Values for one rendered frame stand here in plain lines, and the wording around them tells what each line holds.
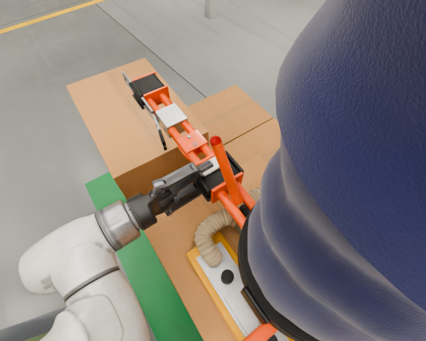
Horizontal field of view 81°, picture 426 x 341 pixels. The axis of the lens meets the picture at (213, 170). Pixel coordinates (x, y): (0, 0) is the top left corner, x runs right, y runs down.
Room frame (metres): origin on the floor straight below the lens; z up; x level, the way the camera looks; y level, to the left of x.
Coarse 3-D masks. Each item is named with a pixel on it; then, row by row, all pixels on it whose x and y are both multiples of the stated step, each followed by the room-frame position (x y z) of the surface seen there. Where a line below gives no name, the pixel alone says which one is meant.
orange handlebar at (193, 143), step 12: (156, 108) 0.51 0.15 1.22; (168, 132) 0.43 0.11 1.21; (192, 132) 0.42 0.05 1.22; (180, 144) 0.38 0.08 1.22; (192, 144) 0.38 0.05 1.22; (204, 144) 0.39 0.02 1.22; (192, 156) 0.35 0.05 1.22; (240, 192) 0.26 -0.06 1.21; (228, 204) 0.23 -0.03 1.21; (252, 204) 0.23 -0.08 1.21; (240, 216) 0.20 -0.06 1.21; (264, 324) 0.01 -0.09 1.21; (252, 336) 0.00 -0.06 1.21; (264, 336) 0.00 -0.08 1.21
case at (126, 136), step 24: (120, 72) 1.05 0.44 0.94; (144, 72) 1.05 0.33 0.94; (72, 96) 0.88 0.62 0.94; (96, 96) 0.88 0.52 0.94; (120, 96) 0.88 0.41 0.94; (96, 120) 0.73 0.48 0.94; (120, 120) 0.73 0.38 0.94; (144, 120) 0.73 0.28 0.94; (192, 120) 0.73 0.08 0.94; (96, 144) 0.61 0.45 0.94; (120, 144) 0.61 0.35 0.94; (144, 144) 0.61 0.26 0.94; (168, 144) 0.61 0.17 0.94; (120, 168) 0.50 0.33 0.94; (144, 168) 0.52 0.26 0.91; (168, 168) 0.57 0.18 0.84; (144, 192) 0.50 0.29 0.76
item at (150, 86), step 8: (152, 72) 0.64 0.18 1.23; (136, 80) 0.61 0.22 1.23; (144, 80) 0.61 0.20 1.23; (152, 80) 0.61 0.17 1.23; (144, 88) 0.57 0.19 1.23; (152, 88) 0.57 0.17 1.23; (160, 88) 0.58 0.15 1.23; (144, 96) 0.54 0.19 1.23; (152, 96) 0.56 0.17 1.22; (168, 96) 0.58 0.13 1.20
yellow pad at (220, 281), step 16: (224, 240) 0.19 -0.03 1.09; (192, 256) 0.15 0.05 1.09; (224, 256) 0.15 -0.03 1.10; (208, 272) 0.12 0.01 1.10; (224, 272) 0.11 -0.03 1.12; (208, 288) 0.08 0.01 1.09; (224, 288) 0.08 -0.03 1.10; (224, 304) 0.05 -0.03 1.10; (240, 336) -0.01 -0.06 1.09; (272, 336) -0.01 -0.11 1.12
